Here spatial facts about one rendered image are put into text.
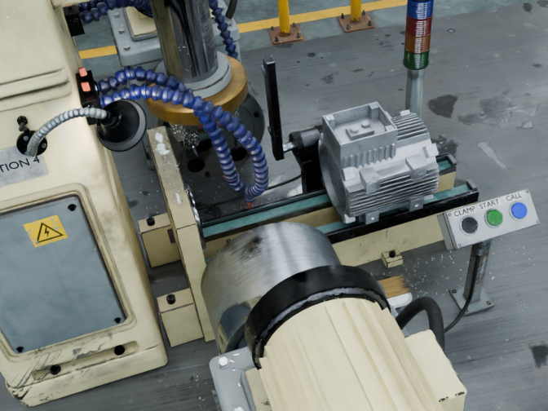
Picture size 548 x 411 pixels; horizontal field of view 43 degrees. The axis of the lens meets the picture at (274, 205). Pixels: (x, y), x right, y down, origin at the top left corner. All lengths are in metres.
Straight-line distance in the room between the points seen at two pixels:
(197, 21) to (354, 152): 0.43
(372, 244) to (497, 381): 0.38
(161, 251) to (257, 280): 0.54
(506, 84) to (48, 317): 1.43
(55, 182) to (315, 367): 0.50
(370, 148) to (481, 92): 0.77
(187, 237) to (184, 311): 0.22
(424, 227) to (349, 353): 0.84
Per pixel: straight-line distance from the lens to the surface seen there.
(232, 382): 0.98
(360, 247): 1.52
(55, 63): 0.95
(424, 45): 1.71
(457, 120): 1.96
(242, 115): 1.54
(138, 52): 1.66
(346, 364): 0.76
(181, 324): 1.42
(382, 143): 1.37
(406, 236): 1.56
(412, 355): 0.81
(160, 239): 1.56
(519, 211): 1.34
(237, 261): 1.13
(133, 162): 1.91
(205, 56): 1.14
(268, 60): 1.38
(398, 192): 1.42
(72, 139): 1.02
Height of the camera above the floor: 2.00
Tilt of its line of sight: 44 degrees down
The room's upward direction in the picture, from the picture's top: 7 degrees counter-clockwise
